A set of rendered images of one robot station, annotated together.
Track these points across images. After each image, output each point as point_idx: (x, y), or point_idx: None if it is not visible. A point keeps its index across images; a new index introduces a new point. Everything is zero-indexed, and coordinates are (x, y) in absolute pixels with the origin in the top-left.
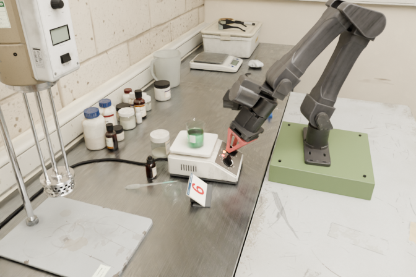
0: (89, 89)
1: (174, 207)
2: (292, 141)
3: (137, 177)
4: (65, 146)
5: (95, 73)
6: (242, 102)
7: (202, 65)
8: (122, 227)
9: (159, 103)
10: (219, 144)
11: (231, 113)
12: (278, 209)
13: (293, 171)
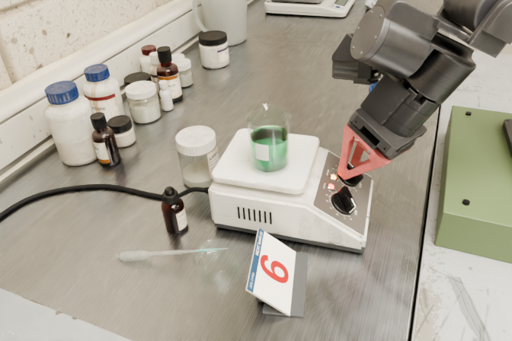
0: (73, 48)
1: (220, 314)
2: (484, 153)
3: (148, 229)
4: (22, 158)
5: (83, 16)
6: (388, 65)
7: (285, 7)
8: None
9: (208, 73)
10: (322, 160)
11: (341, 90)
12: (473, 329)
13: (501, 230)
